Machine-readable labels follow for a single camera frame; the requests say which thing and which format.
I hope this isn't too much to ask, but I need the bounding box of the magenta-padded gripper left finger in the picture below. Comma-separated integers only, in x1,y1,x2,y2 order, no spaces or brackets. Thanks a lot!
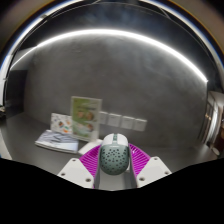
57,143,103,190

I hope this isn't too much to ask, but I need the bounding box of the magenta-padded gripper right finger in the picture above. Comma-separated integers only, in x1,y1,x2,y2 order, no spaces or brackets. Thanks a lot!
127,142,173,190

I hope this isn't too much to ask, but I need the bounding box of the green and white computer mouse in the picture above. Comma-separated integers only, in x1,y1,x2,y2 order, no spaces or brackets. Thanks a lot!
98,132,131,176

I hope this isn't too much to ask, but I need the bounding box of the grey thin magazine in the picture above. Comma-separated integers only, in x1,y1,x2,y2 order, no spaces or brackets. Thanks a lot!
34,129,80,155

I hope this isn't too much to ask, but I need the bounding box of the small colourful printed card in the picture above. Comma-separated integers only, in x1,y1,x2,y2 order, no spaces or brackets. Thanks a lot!
49,112,74,136

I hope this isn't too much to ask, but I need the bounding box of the green leaflet in clear stand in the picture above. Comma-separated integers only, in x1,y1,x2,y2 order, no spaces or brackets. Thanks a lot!
69,95,103,143

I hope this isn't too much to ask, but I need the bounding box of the white light strip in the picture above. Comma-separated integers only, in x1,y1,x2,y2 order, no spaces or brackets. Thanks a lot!
9,27,210,84

